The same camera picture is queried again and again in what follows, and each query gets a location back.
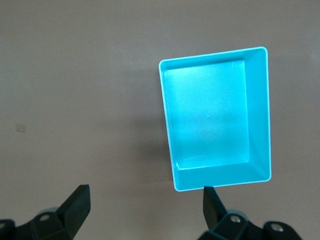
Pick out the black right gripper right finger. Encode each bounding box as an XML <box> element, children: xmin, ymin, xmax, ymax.
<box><xmin>197</xmin><ymin>186</ymin><xmax>264</xmax><ymax>240</ymax></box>

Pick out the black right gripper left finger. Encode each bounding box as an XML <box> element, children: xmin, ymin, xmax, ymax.
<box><xmin>14</xmin><ymin>184</ymin><xmax>91</xmax><ymax>240</ymax></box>

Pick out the blue plastic box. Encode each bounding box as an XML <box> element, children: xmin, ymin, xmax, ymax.
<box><xmin>158</xmin><ymin>46</ymin><xmax>272</xmax><ymax>193</ymax></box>

